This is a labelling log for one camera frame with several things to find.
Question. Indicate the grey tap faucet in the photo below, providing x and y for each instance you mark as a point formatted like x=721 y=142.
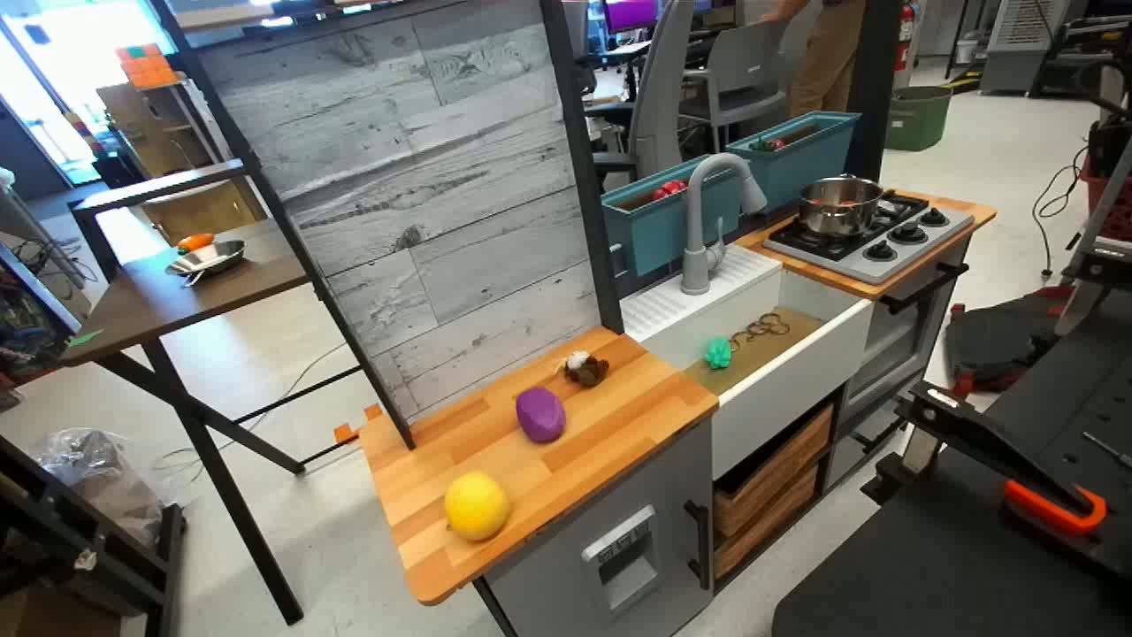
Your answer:
x=696 y=225

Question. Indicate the brown and white toy food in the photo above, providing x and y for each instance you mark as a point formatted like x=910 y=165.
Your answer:
x=585 y=369

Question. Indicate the purple toy eggplant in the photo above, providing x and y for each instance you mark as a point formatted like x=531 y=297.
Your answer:
x=540 y=416

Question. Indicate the wooden butcher block countertop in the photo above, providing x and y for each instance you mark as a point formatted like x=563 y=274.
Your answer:
x=587 y=437

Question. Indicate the teal plastic bin with cutout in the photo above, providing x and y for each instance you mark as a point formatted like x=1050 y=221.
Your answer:
x=658 y=232

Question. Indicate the teal spiky toy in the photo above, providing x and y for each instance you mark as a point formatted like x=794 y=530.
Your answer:
x=721 y=354

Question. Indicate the red toy item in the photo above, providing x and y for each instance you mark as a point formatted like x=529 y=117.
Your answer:
x=670 y=191

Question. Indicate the grey wood pattern backdrop panel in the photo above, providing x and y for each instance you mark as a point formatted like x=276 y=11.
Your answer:
x=410 y=201

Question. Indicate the yellow toy lemon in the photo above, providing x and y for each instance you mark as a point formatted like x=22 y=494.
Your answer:
x=476 y=507

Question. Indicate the white toy sink basin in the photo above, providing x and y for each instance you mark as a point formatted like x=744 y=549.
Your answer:
x=779 y=377

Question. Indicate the grey office chair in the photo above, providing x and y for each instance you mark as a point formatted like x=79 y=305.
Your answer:
x=658 y=94

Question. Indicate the toy kitchen unit grey cabinet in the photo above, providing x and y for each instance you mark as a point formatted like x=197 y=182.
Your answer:
x=613 y=569

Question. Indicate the wooden slat crate drawers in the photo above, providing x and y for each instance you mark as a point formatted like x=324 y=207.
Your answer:
x=771 y=496

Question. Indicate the steel cooking pot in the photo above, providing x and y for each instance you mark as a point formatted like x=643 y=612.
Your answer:
x=841 y=207

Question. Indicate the grey plastic chair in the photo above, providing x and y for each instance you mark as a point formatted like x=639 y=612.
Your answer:
x=746 y=71

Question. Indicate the toy stove top black burners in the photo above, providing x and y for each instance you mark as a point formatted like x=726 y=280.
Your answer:
x=871 y=241

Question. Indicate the white and black device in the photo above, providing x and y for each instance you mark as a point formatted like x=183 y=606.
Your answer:
x=211 y=261

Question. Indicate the person in tan trousers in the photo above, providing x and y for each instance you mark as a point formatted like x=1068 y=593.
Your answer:
x=824 y=54

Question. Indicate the orange small object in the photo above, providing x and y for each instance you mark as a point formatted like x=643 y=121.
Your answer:
x=197 y=241

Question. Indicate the green waste bin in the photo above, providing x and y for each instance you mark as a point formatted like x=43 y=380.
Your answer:
x=917 y=117

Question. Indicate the dark brown side table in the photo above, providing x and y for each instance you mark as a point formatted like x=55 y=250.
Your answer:
x=153 y=304

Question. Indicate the red fire extinguisher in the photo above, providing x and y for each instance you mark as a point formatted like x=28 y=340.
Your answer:
x=906 y=36

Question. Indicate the black work table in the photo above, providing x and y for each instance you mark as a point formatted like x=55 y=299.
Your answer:
x=942 y=569

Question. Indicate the orange box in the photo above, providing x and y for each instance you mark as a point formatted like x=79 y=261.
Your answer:
x=147 y=68

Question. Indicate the clear plastic bag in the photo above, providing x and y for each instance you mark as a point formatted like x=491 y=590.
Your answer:
x=100 y=478

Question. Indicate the orange clamp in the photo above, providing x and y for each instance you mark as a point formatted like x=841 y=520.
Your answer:
x=1055 y=516

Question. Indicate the stacked boxes clutter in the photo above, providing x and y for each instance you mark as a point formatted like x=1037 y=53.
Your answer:
x=35 y=284

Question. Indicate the black vertical frame post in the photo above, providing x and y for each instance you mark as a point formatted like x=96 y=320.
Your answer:
x=581 y=165

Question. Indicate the black metal bracket bar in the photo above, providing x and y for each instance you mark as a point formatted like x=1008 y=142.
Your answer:
x=966 y=431

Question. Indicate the black low shelf frame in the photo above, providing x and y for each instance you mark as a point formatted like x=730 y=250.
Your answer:
x=83 y=553

